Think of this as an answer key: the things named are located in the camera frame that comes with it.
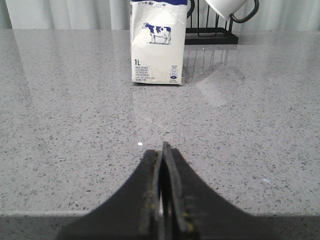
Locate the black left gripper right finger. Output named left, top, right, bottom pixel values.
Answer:
left=162, top=142, right=265, bottom=240

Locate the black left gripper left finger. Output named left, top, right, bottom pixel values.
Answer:
left=56, top=150, right=160, bottom=240

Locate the white milk carton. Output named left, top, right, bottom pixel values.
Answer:
left=130, top=0, right=188, bottom=85

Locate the black wire mug rack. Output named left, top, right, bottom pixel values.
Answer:
left=184, top=0, right=239, bottom=45

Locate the white mug black handle right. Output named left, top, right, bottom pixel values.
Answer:
left=205, top=0, right=260, bottom=24

